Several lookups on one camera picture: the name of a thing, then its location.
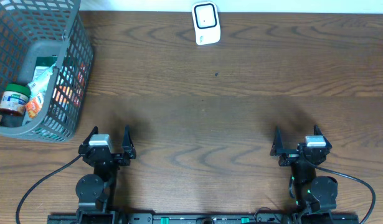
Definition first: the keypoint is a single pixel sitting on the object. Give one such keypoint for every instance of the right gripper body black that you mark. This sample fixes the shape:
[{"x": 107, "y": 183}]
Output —
[{"x": 290, "y": 157}]

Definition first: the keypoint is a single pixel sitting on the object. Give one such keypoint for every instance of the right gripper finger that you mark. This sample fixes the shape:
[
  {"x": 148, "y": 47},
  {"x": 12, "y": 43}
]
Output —
[
  {"x": 277, "y": 146},
  {"x": 317, "y": 131}
]

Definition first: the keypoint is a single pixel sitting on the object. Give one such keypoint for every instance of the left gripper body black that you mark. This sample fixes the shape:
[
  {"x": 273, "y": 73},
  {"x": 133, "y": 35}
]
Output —
[{"x": 123, "y": 165}]

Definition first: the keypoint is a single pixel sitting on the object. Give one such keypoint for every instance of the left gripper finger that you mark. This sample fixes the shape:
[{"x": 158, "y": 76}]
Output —
[
  {"x": 127, "y": 144},
  {"x": 87, "y": 140}
]

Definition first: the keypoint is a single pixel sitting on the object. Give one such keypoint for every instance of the orange tissue pack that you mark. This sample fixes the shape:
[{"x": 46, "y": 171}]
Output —
[{"x": 34, "y": 106}]

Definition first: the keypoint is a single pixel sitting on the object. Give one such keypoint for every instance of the mint green wipes packet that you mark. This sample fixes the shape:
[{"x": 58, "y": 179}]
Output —
[{"x": 41, "y": 83}]

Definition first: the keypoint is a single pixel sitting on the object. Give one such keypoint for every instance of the green 3M gloves package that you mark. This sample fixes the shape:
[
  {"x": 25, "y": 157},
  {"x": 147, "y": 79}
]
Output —
[{"x": 43, "y": 63}]

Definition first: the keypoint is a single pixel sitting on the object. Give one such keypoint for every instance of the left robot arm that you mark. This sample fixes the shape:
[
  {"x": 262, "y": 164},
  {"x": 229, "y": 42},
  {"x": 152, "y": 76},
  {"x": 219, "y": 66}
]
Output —
[{"x": 95, "y": 191}]

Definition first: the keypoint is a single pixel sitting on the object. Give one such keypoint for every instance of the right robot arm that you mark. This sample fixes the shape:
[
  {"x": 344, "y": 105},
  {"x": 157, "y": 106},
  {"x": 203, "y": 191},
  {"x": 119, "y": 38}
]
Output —
[{"x": 315, "y": 195}]

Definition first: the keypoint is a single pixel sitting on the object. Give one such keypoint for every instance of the white barcode scanner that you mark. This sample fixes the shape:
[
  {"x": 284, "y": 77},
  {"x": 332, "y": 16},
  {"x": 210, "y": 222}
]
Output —
[{"x": 206, "y": 23}]

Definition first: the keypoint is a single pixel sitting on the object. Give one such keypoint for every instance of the green lid glass jar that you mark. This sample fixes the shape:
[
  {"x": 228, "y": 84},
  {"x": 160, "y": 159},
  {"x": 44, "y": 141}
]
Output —
[{"x": 14, "y": 99}]

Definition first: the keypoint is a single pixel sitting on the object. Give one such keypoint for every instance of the grey plastic mesh basket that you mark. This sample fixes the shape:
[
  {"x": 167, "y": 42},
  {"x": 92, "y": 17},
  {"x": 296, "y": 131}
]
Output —
[{"x": 31, "y": 31}]

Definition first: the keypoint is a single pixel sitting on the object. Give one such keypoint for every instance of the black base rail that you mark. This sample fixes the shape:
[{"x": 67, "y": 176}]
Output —
[{"x": 148, "y": 218}]

